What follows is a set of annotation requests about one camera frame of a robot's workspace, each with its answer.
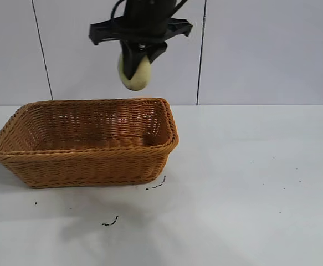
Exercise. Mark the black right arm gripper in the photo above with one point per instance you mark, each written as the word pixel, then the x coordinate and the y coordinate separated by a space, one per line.
pixel 147 19

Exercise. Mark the pale yellow egg yolk pastry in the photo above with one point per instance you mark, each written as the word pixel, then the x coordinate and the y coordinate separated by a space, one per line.
pixel 140 80

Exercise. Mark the brown woven wicker basket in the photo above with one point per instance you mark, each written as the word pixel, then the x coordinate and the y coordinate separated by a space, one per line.
pixel 94 163

